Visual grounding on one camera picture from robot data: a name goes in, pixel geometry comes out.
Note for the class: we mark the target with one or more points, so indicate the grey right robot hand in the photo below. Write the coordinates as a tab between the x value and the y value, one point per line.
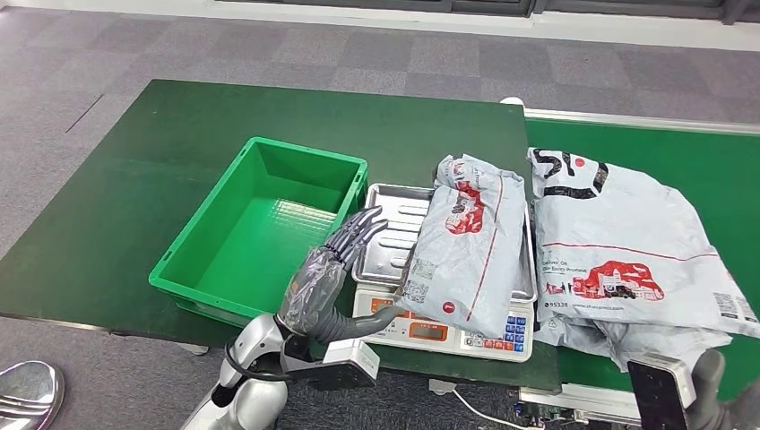
730	409

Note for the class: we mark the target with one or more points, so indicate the crumpled grey courier parcel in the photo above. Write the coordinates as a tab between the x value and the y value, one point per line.
653	344

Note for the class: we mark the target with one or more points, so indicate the shiny chrome object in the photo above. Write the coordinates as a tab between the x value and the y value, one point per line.
26	394

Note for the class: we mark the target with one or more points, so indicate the large grey courier parcel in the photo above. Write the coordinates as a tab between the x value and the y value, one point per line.
623	219

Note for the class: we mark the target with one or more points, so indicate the green plastic crate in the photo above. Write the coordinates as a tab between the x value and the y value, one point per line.
255	249

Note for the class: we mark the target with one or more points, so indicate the small grey courier parcel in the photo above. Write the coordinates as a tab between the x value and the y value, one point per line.
469	261

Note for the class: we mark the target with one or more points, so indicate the white power plug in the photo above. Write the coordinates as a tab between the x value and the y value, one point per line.
442	386

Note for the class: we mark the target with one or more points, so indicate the white electronic scale steel tray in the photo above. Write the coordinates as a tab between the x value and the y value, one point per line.
392	225

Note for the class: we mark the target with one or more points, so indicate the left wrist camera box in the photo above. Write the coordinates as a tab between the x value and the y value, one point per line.
350	362

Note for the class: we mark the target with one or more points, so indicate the green conveyor belt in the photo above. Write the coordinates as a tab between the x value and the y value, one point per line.
700	154

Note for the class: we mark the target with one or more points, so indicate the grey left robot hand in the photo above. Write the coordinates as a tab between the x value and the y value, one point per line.
311	291

